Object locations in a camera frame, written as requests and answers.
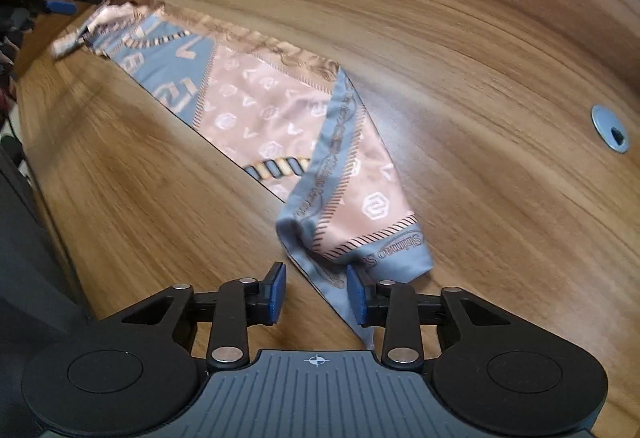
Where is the pink and grey patterned scarf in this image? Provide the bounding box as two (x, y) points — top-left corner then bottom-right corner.
(50, 0), (434, 350)

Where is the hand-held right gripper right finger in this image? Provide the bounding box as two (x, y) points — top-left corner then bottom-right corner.
(346, 264), (518, 372)

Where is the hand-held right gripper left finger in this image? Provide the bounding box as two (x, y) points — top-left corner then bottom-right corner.
(102, 262), (288, 372)

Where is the grey round cable grommet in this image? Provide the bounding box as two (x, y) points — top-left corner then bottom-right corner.
(591, 104), (630, 155)

